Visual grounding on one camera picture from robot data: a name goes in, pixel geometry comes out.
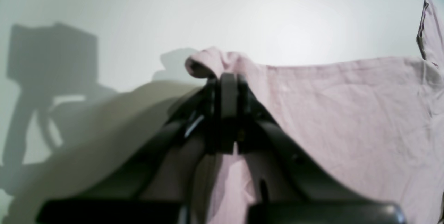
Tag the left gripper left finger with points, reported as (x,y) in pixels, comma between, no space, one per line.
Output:
(154,185)

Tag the pink T-shirt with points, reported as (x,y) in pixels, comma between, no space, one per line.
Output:
(375,124)

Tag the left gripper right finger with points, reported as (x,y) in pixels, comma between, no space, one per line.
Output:
(291,187)

